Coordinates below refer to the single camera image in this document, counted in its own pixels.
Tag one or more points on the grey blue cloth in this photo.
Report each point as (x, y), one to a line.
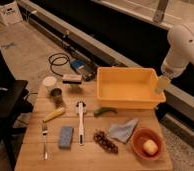
(122, 132)

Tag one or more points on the silver fork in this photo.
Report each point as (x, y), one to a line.
(44, 134)

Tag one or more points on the brown scrub block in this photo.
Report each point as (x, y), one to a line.
(73, 80)

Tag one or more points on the green pepper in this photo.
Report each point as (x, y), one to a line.
(102, 110)

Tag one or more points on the white plastic cup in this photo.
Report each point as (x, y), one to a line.
(49, 82)

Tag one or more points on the yellow plastic bin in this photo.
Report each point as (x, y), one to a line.
(128, 88)

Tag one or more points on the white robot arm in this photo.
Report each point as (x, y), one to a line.
(181, 40)

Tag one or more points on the blue power box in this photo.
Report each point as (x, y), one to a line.
(78, 66)

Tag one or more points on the orange bowl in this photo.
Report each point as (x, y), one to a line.
(139, 137)

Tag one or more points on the black chair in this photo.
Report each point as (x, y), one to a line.
(12, 104)

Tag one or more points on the metal cup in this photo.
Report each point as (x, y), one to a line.
(56, 95)

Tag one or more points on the dark grape bunch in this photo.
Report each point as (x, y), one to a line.
(101, 139)

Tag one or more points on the white cardboard box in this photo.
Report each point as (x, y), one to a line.
(10, 14)

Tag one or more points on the yellow apple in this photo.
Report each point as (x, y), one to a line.
(150, 147)

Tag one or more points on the blue sponge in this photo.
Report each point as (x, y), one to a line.
(65, 137)

